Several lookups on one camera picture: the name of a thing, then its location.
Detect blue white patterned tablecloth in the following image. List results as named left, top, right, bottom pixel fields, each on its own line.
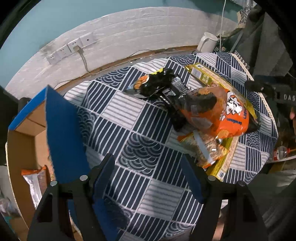
left=64, top=53, right=278, bottom=240

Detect small orange noodle snack bag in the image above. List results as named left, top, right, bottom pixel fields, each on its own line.
left=177, top=130, right=228, bottom=168

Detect cardboard box with blue rim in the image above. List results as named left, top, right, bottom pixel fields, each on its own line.
left=6, top=86, right=103, bottom=240

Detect long yellow snack bag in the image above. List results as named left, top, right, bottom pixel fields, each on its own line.
left=185, top=63, right=259, bottom=181

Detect large orange chip bag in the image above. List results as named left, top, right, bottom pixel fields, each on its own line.
left=175, top=86, right=259, bottom=139

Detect black snack bag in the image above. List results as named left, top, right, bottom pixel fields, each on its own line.
left=123, top=68, right=189, bottom=132

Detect silver orange snack bag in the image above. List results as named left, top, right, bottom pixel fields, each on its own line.
left=21, top=166, right=48, bottom=209

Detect plastic water bottle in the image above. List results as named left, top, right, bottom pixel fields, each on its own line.
left=272, top=146, right=295, bottom=162

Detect white wall socket strip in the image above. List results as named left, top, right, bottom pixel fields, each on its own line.
left=46, top=32, right=97, bottom=65

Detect white electric kettle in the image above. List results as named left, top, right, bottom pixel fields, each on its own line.
left=196, top=32, right=218, bottom=53

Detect white plug and cable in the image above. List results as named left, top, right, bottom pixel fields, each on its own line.
left=73, top=46, right=102, bottom=75

